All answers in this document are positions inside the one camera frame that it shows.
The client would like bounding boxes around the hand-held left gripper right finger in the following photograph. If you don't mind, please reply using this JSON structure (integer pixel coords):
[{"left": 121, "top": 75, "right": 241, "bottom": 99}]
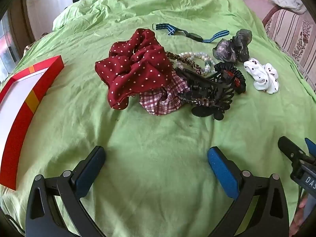
[{"left": 207, "top": 146, "right": 297, "bottom": 237}]

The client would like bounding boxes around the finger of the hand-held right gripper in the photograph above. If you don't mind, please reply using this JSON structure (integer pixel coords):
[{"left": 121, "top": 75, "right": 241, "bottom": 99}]
[
  {"left": 304, "top": 138, "right": 316, "bottom": 157},
  {"left": 278, "top": 136, "right": 309, "bottom": 166}
]

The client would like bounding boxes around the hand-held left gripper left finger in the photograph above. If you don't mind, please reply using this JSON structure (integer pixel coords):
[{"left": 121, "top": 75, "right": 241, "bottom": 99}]
[{"left": 25, "top": 146, "right": 106, "bottom": 237}]

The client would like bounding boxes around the white dotted scrunchie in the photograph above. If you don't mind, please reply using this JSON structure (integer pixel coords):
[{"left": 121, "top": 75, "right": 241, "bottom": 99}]
[{"left": 244, "top": 57, "right": 280, "bottom": 95}]

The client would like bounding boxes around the red cardboard box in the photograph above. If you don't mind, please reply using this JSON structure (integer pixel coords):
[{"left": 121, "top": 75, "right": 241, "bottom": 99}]
[{"left": 0, "top": 55, "right": 65, "bottom": 191}]

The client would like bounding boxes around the black ruffled scrunchie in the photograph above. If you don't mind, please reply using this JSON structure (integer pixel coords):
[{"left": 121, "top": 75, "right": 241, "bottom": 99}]
[{"left": 213, "top": 62, "right": 247, "bottom": 95}]

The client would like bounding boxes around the black claw hair clip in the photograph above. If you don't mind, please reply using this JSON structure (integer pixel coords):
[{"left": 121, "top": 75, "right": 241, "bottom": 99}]
[{"left": 174, "top": 67, "right": 239, "bottom": 109}]

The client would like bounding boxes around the red polka dot scrunchie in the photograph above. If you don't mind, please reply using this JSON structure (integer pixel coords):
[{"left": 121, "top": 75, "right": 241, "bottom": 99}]
[{"left": 95, "top": 28, "right": 173, "bottom": 110}]

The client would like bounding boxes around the leopard print hair band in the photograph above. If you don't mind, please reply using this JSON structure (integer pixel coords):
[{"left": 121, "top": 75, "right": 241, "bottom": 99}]
[{"left": 165, "top": 51, "right": 204, "bottom": 76}]

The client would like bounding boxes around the person's right hand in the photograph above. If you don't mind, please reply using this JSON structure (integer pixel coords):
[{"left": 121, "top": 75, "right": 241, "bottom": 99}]
[{"left": 292, "top": 193, "right": 309, "bottom": 230}]

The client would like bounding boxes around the black flat bow clip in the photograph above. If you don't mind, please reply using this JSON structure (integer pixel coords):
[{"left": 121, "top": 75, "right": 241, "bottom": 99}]
[{"left": 191, "top": 104, "right": 226, "bottom": 122}]

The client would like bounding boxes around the green bed sheet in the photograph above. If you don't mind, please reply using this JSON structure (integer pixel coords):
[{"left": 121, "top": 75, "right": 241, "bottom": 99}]
[{"left": 0, "top": 0, "right": 316, "bottom": 237}]

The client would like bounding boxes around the plaid scrunchie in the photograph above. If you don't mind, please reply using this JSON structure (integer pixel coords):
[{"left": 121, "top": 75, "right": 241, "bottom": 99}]
[{"left": 138, "top": 70, "right": 192, "bottom": 116}]

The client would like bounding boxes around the grey organza scrunchie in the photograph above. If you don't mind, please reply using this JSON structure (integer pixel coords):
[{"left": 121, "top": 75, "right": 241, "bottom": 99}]
[{"left": 212, "top": 29, "right": 253, "bottom": 63}]

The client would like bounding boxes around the striped sofa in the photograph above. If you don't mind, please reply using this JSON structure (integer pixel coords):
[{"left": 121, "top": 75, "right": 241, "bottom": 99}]
[{"left": 262, "top": 5, "right": 316, "bottom": 89}]

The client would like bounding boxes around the brown patterned cloth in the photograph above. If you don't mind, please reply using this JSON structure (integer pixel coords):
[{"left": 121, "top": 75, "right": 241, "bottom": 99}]
[{"left": 25, "top": 32, "right": 49, "bottom": 55}]

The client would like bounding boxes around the glass window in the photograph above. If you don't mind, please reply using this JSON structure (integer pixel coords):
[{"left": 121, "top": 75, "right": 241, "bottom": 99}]
[{"left": 0, "top": 12, "right": 25, "bottom": 84}]

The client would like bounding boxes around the pearl bracelet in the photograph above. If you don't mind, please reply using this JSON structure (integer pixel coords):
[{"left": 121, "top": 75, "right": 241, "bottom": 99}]
[{"left": 176, "top": 51, "right": 218, "bottom": 76}]

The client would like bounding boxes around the blue striped strap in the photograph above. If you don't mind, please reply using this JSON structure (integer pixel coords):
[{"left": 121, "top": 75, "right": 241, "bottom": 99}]
[{"left": 152, "top": 23, "right": 230, "bottom": 43}]

